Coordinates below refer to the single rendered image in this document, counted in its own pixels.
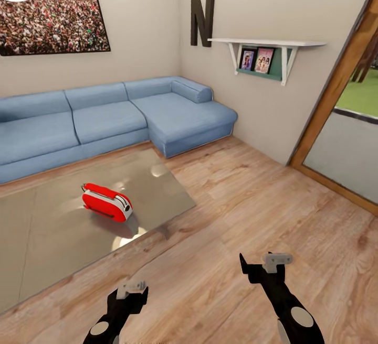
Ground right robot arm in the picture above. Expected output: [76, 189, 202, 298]
[239, 253, 324, 344]

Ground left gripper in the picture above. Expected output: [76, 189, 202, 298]
[107, 287, 149, 324]

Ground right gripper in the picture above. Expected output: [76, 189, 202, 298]
[239, 253, 286, 298]

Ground radio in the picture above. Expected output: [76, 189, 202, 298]
[82, 183, 132, 223]

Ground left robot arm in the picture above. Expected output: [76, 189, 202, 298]
[83, 281, 149, 344]

